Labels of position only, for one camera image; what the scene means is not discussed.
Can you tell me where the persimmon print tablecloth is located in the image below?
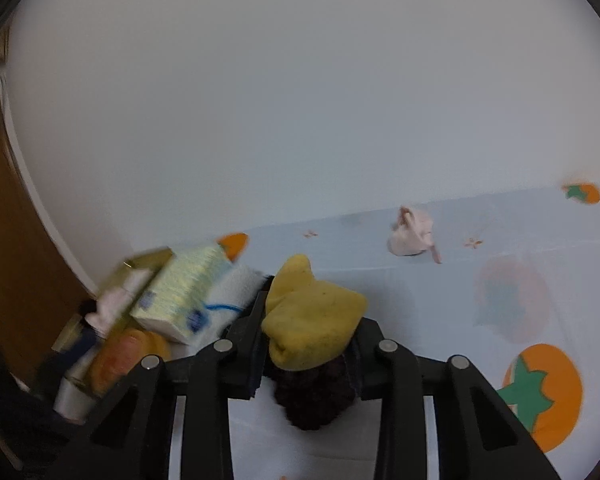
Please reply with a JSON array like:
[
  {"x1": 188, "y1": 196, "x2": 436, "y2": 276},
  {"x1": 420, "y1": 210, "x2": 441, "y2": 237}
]
[{"x1": 168, "y1": 181, "x2": 600, "y2": 480}]

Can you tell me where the brown wooden door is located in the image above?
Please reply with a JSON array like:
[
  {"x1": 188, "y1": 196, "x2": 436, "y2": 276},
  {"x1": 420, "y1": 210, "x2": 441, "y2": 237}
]
[{"x1": 0, "y1": 96, "x2": 91, "y2": 385}]

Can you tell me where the gold rectangular tin box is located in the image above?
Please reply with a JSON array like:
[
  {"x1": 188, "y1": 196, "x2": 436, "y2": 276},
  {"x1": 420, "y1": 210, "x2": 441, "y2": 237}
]
[{"x1": 52, "y1": 247, "x2": 174, "y2": 352}]

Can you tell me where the white sock blue band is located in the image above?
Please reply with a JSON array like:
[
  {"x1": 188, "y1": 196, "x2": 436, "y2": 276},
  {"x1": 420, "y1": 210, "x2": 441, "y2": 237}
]
[{"x1": 186, "y1": 264, "x2": 266, "y2": 356}]

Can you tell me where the yellow cloth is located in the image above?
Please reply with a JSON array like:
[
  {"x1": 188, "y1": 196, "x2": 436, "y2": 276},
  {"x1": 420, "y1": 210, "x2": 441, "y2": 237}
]
[{"x1": 261, "y1": 254, "x2": 367, "y2": 372}]

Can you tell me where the pink cloth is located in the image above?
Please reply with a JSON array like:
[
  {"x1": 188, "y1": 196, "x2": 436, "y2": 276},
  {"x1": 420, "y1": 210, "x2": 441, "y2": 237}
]
[{"x1": 85, "y1": 264, "x2": 152, "y2": 339}]

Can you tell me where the yellow dotted tissue pack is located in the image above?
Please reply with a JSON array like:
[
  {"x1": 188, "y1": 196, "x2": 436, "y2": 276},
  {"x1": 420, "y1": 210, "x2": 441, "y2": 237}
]
[{"x1": 131, "y1": 243, "x2": 232, "y2": 344}]

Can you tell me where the pink tissue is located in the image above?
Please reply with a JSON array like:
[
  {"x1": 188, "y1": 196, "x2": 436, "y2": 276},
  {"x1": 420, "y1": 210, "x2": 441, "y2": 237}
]
[{"x1": 387, "y1": 206, "x2": 442, "y2": 264}]

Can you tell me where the black fuzzy cloth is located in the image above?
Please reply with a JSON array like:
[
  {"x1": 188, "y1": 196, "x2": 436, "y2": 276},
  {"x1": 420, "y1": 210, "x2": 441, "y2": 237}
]
[{"x1": 270, "y1": 356, "x2": 356, "y2": 431}]

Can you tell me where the white waffle cloth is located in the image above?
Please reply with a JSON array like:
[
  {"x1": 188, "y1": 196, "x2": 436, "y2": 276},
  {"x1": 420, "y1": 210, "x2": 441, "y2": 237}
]
[{"x1": 54, "y1": 351, "x2": 98, "y2": 424}]

